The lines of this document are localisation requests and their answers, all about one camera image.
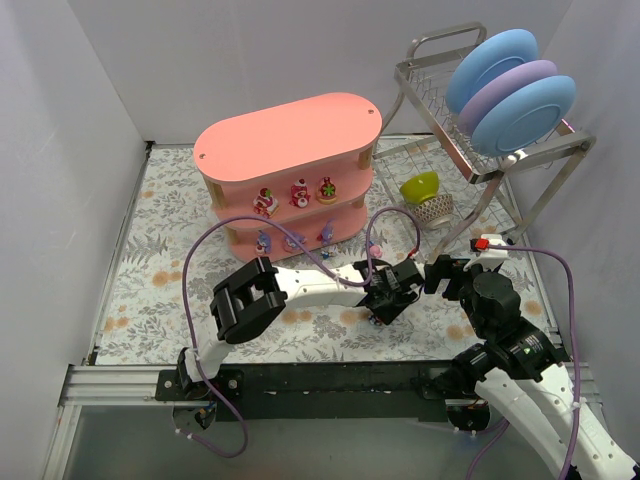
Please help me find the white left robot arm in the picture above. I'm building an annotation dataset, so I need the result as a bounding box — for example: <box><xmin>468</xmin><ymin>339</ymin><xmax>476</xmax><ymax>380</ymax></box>
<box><xmin>177</xmin><ymin>257</ymin><xmax>424</xmax><ymax>400</ymax></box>

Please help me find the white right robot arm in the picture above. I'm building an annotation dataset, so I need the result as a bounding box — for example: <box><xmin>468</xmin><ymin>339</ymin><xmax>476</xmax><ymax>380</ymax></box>
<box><xmin>424</xmin><ymin>255</ymin><xmax>639</xmax><ymax>479</ymax></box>

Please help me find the blue rear plate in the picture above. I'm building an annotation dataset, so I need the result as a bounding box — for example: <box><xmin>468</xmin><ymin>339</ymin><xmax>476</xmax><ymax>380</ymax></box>
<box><xmin>445</xmin><ymin>29</ymin><xmax>539</xmax><ymax>114</ymax></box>

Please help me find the pink three-tier wooden shelf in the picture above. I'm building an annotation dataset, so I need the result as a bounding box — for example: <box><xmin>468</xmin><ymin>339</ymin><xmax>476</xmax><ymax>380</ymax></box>
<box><xmin>193</xmin><ymin>93</ymin><xmax>382</xmax><ymax>261</ymax></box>

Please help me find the blue front plate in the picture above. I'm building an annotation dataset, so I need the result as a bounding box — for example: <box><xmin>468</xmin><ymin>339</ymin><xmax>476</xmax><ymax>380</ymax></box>
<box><xmin>470</xmin><ymin>75</ymin><xmax>577</xmax><ymax>157</ymax></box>

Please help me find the pink round duck toy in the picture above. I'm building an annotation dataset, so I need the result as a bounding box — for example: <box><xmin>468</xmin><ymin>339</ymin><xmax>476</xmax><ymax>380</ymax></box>
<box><xmin>368</xmin><ymin>242</ymin><xmax>383</xmax><ymax>259</ymax></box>

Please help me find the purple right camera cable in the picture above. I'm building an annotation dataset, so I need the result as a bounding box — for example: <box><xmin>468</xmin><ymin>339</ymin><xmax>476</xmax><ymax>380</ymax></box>
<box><xmin>467</xmin><ymin>242</ymin><xmax>584</xmax><ymax>480</ymax></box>

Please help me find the purple plate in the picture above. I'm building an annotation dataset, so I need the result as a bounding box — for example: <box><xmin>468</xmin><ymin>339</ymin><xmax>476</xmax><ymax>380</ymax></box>
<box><xmin>457</xmin><ymin>60</ymin><xmax>558</xmax><ymax>136</ymax></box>

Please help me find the metal dish rack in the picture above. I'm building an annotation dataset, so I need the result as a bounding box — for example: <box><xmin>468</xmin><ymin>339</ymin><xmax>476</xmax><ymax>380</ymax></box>
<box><xmin>382</xmin><ymin>21</ymin><xmax>596</xmax><ymax>256</ymax></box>

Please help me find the purple bunny with strawberry cake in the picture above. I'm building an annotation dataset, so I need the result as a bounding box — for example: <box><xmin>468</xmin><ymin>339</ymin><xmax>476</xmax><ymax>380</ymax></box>
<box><xmin>255</xmin><ymin>230</ymin><xmax>272</xmax><ymax>256</ymax></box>

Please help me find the green bowl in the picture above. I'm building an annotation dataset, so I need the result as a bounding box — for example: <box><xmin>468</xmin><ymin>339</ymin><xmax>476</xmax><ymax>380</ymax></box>
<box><xmin>400</xmin><ymin>171</ymin><xmax>440</xmax><ymax>205</ymax></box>

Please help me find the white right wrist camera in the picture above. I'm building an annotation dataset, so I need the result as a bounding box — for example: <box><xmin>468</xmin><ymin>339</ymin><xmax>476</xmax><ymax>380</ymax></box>
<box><xmin>463</xmin><ymin>234</ymin><xmax>509</xmax><ymax>272</ymax></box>

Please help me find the purple bunny with red bow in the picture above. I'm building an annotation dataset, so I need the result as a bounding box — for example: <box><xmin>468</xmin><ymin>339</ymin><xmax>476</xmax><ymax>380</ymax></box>
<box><xmin>317</xmin><ymin>220</ymin><xmax>334</xmax><ymax>246</ymax></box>

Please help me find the blue plate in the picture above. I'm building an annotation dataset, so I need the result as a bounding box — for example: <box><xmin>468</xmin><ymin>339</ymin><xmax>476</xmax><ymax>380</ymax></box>
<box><xmin>470</xmin><ymin>75</ymin><xmax>577</xmax><ymax>157</ymax></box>
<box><xmin>445</xmin><ymin>29</ymin><xmax>539</xmax><ymax>114</ymax></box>

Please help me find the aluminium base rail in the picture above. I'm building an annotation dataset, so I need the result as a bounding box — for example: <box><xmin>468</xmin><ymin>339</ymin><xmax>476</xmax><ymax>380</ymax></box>
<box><xmin>42</xmin><ymin>359</ymin><xmax>626</xmax><ymax>480</ymax></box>

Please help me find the pink bear strawberry cake toy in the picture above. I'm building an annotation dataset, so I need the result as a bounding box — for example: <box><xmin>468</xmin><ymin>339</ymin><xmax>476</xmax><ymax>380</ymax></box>
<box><xmin>253</xmin><ymin>188</ymin><xmax>279</xmax><ymax>218</ymax></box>

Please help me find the brown patterned ceramic bowl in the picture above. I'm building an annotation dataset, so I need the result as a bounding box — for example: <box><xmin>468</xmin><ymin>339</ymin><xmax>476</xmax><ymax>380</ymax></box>
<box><xmin>410</xmin><ymin>194</ymin><xmax>454</xmax><ymax>230</ymax></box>

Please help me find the pink bear holding white toy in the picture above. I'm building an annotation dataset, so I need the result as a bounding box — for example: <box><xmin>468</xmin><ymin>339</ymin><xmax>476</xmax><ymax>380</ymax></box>
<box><xmin>290</xmin><ymin>178</ymin><xmax>310</xmax><ymax>208</ymax></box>

